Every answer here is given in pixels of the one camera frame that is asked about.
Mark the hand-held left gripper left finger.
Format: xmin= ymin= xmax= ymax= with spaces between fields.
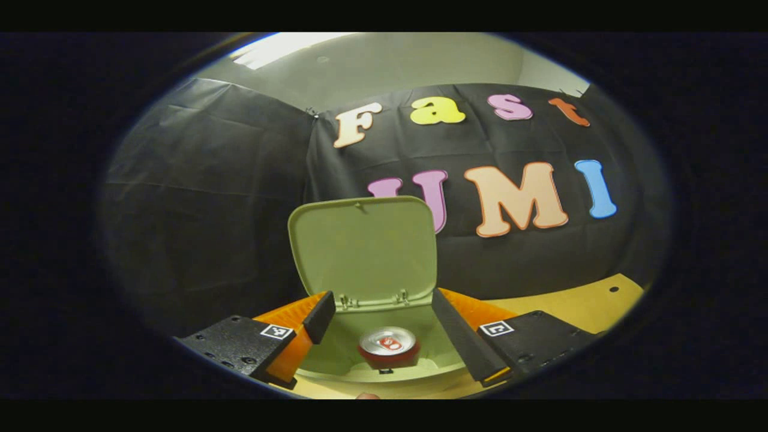
xmin=176 ymin=290 xmax=337 ymax=391

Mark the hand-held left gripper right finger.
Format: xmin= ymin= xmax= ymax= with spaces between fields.
xmin=431 ymin=287 xmax=601 ymax=388

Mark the red pop can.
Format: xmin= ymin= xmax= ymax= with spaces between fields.
xmin=358 ymin=326 xmax=422 ymax=370

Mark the green desktop garbage bin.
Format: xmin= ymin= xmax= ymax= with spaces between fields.
xmin=287 ymin=196 xmax=476 ymax=386

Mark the wooden desktop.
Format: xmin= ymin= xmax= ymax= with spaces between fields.
xmin=288 ymin=273 xmax=646 ymax=400

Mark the black backdrop cloth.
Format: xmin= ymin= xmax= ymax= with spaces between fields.
xmin=99 ymin=77 xmax=670 ymax=338

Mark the ceiling light panel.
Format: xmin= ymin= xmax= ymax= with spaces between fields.
xmin=231 ymin=33 xmax=356 ymax=71

